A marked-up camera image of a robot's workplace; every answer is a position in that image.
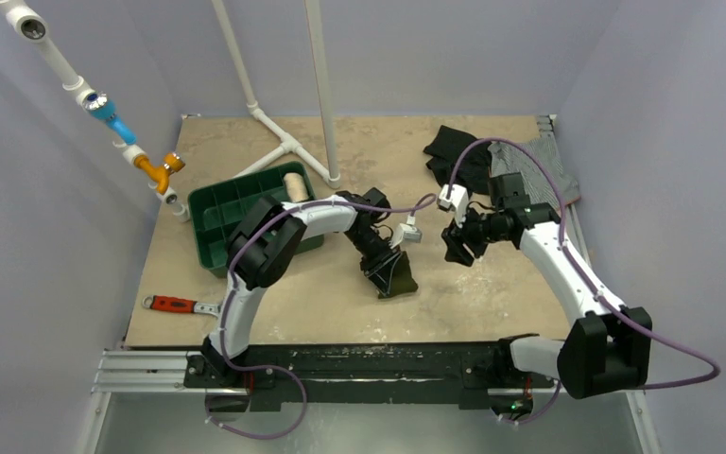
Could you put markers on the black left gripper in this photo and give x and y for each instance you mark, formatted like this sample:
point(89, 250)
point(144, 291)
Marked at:
point(379, 276)

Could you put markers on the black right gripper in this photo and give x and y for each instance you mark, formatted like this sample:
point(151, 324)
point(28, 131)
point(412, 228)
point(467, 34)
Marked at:
point(463, 236)

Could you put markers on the olive green underwear cream waistband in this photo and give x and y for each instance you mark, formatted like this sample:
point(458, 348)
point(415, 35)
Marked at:
point(401, 281)

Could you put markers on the green divided organizer tray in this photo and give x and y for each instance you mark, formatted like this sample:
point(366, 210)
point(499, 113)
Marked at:
point(217, 209)

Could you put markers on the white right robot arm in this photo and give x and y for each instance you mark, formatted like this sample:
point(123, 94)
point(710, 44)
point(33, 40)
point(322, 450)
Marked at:
point(607, 347)

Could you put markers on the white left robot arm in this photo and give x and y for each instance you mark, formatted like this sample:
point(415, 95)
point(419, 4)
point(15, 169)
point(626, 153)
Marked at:
point(262, 246)

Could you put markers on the black striped underwear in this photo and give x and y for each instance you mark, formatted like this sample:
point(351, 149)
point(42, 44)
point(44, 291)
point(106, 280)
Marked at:
point(444, 151)

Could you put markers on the grey striped underwear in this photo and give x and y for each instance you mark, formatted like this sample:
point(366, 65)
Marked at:
point(508, 159)

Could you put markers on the cream rolled underwear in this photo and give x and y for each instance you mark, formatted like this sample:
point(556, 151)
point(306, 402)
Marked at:
point(295, 187)

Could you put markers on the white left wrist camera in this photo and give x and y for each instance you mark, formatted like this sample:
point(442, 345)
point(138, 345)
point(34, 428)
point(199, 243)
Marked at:
point(405, 233)

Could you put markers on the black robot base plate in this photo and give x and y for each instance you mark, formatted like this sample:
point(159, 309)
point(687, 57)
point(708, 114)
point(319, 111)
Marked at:
point(472, 375)

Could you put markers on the white PVC pipe frame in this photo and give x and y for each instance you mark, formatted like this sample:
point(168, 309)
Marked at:
point(269, 60)

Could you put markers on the adjustable wrench red handle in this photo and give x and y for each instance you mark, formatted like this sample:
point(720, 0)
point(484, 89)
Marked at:
point(180, 305)

